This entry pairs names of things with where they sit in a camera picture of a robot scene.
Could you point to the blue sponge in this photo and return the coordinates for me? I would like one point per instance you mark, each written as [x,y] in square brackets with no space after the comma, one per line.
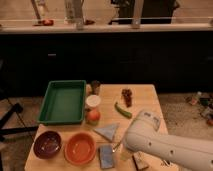
[106,157]

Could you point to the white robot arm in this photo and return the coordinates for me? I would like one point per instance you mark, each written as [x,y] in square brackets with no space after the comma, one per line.
[143,135]

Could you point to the white paper cup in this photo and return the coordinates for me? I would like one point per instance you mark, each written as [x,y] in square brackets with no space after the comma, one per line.
[93,101]

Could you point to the orange tomato in cup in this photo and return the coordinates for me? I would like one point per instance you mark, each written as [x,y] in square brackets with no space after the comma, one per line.
[93,117]

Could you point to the bunch of dark grapes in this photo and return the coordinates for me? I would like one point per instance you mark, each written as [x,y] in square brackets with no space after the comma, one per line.
[127,96]

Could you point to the green chili pepper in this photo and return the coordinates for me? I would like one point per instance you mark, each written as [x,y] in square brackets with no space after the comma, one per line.
[122,111]

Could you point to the green plastic tray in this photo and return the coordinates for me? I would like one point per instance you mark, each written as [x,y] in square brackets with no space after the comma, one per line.
[63,103]

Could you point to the blue triangular cloth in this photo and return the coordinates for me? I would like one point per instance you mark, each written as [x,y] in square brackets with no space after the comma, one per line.
[108,132]

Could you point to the silver fork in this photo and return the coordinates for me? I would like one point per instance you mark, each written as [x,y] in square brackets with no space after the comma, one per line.
[116,147]

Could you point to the orange bowl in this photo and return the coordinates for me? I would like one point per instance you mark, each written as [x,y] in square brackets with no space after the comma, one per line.
[80,149]

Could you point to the wooden block brush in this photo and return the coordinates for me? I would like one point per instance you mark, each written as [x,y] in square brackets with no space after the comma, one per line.
[139,163]

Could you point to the purple bowl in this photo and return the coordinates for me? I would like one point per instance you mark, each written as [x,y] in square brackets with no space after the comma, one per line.
[47,145]

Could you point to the red object on counter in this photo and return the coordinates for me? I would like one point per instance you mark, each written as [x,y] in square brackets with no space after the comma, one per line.
[45,22]

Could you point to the black stand legs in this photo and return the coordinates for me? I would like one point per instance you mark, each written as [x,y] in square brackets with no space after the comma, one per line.
[12,123]

